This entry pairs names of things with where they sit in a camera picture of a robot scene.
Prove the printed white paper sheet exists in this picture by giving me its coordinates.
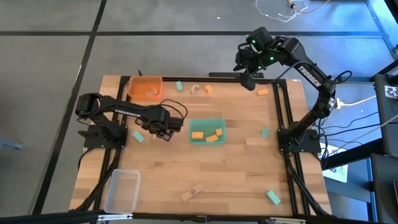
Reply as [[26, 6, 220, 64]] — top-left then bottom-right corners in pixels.
[[323, 146, 349, 184]]

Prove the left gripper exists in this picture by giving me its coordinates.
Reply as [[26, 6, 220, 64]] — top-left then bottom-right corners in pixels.
[[139, 117, 183, 142]]

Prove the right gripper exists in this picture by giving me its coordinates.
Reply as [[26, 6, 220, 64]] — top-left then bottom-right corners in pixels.
[[233, 43, 266, 91]]

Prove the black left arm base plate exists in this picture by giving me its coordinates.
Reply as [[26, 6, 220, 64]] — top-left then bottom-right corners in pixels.
[[79, 124, 128, 149]]

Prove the black diagonal beam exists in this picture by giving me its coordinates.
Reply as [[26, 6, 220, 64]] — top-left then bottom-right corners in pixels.
[[322, 138, 383, 170]]

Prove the yellow floor cable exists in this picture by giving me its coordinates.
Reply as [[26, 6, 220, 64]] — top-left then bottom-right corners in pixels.
[[337, 95, 377, 109]]

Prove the printed natural wooden plank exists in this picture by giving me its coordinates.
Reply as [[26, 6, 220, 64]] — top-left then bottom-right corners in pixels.
[[180, 182, 206, 203]]

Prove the orange floor cable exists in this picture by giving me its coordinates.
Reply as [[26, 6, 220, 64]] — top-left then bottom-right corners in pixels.
[[287, 0, 331, 15]]

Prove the orange plastic bin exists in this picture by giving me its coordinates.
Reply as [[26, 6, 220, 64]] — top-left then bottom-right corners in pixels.
[[127, 75, 164, 101]]

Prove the white floor cable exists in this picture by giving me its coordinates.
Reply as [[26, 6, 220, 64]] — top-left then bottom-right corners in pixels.
[[255, 0, 308, 23]]

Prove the teal plastic bin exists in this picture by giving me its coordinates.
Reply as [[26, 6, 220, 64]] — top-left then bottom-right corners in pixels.
[[188, 118, 228, 146]]

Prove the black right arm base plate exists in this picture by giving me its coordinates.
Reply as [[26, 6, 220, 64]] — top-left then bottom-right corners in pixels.
[[277, 128, 321, 154]]

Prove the black overhead beam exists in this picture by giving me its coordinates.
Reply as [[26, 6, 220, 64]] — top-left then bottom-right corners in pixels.
[[0, 210, 398, 224]]

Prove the clear plastic bin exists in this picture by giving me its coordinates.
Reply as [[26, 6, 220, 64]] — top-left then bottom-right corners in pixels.
[[103, 169, 142, 215]]

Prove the blue metal frame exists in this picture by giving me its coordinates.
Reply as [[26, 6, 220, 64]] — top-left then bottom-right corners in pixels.
[[365, 0, 398, 60]]

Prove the silver metal bracket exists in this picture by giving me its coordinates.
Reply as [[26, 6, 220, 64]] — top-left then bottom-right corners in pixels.
[[98, 213, 134, 222], [269, 217, 307, 224]]

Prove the black case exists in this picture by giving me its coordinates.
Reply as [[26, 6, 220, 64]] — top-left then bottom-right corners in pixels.
[[373, 73, 398, 156], [369, 154, 398, 223]]

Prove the black aluminium table frame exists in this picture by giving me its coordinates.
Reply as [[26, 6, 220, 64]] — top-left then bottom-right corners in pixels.
[[74, 75, 332, 218]]

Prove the black white fiducial tag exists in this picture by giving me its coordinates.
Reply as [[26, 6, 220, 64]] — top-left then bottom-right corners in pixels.
[[384, 85, 398, 100]]

